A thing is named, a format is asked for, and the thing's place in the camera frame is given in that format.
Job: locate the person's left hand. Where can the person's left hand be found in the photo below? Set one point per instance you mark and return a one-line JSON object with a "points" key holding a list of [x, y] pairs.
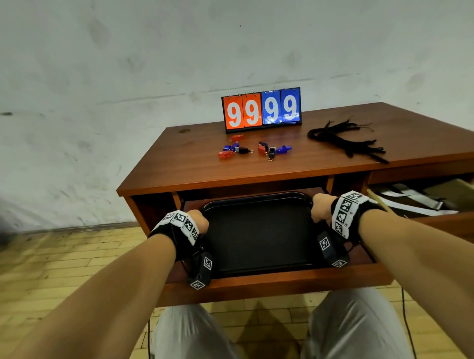
{"points": [[200, 222]]}

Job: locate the black white marker wristband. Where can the black white marker wristband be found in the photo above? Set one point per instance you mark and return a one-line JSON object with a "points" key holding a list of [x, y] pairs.
{"points": [[346, 212], [181, 222]]}

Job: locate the person's right leg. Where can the person's right leg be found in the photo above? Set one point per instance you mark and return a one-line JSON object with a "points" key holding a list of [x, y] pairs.
{"points": [[355, 325]]}

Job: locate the olive cloth bag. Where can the olive cloth bag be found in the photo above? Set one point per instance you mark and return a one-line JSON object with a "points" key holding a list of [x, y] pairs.
{"points": [[455, 192]]}

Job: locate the brown wooden desk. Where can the brown wooden desk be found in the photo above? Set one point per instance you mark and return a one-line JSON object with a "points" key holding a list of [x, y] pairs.
{"points": [[333, 166]]}

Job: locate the person's left leg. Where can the person's left leg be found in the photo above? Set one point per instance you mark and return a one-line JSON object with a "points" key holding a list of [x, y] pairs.
{"points": [[192, 333]]}

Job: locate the small wooden drawer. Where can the small wooden drawer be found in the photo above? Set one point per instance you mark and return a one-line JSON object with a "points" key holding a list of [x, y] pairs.
{"points": [[444, 223]]}

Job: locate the person's left forearm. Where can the person's left forearm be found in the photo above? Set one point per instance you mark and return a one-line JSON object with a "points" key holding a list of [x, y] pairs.
{"points": [[111, 296]]}

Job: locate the person's leg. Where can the person's leg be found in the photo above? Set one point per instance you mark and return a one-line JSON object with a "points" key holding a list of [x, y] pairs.
{"points": [[192, 333], [355, 325]]}

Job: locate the orange blue flip scoreboard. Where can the orange blue flip scoreboard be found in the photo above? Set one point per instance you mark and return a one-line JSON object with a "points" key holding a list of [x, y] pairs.
{"points": [[261, 111]]}

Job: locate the person's right forearm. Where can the person's right forearm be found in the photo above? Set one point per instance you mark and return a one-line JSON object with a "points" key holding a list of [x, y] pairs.
{"points": [[407, 259]]}

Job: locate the group of coloured plastic clips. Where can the group of coloured plastic clips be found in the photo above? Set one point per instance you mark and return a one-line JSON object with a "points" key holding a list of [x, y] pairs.
{"points": [[226, 154]]}

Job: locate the person's right hand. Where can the person's right hand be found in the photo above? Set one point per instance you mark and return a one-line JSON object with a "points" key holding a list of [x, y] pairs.
{"points": [[321, 207]]}

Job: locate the black plastic tray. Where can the black plastic tray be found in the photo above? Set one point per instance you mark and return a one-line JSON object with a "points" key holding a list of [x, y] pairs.
{"points": [[259, 236]]}

